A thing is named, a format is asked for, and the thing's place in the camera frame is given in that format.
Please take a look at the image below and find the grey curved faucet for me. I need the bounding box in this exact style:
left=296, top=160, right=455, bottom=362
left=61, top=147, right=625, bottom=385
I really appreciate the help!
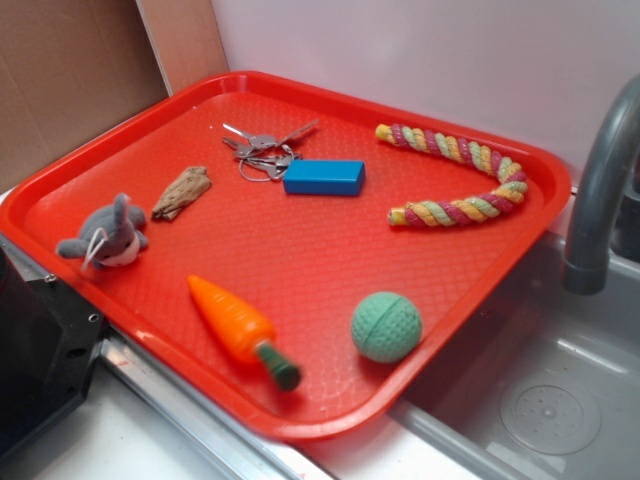
left=561, top=76, right=639, bottom=295

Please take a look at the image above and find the brown wood bark piece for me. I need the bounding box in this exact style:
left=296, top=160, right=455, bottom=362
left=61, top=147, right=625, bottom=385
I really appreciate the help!
left=151, top=166, right=212, bottom=221

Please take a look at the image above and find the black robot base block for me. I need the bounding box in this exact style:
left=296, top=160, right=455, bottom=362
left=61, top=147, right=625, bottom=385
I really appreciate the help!
left=1, top=253, right=106, bottom=462

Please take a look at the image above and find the brown cardboard panel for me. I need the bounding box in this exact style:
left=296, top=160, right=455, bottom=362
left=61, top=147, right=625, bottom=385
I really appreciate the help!
left=0, top=0, right=230, bottom=194

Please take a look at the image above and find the orange plastic toy carrot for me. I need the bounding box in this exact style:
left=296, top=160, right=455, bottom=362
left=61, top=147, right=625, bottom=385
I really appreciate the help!
left=187, top=275, right=302, bottom=392

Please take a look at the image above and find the blue rectangular block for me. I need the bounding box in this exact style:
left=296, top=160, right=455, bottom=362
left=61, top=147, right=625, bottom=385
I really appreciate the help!
left=283, top=160, right=366, bottom=196

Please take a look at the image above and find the green textured ball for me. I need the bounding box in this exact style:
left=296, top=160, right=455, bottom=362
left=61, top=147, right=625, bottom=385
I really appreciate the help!
left=351, top=292, right=423, bottom=364

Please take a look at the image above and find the grey plush mouse toy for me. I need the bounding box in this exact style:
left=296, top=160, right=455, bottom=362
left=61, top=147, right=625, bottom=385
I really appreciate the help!
left=56, top=193, right=148, bottom=270

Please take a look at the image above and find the multicolour twisted rope toy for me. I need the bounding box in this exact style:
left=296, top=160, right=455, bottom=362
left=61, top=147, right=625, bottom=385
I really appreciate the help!
left=375, top=124, right=528, bottom=228

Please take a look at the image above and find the grey plastic sink basin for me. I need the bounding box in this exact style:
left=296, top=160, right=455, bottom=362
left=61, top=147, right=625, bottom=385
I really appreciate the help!
left=391, top=234, right=639, bottom=479

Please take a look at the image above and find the red plastic tray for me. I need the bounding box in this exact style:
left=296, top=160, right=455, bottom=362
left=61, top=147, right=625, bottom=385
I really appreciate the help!
left=1, top=72, right=571, bottom=441

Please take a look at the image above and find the silver key bunch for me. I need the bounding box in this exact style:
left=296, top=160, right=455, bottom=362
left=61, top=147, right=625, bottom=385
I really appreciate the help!
left=222, top=119, right=319, bottom=182

